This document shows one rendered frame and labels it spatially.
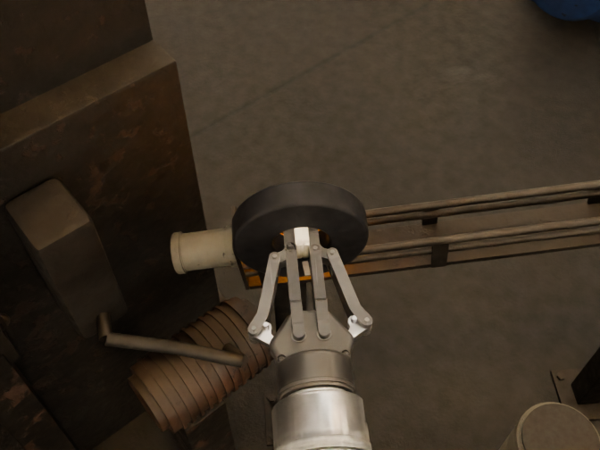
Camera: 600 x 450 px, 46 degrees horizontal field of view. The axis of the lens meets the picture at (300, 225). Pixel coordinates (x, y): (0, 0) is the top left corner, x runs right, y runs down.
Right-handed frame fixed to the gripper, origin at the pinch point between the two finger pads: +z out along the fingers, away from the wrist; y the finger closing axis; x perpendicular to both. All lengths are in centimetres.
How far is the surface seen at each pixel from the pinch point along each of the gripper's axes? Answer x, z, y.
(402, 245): -16.9, 6.6, 14.8
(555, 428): -34, -15, 35
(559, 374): -85, 11, 60
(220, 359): -30.1, -2.5, -11.6
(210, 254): -17.9, 8.0, -11.8
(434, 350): -87, 20, 33
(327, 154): -90, 83, 15
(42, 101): 0.0, 21.3, -31.0
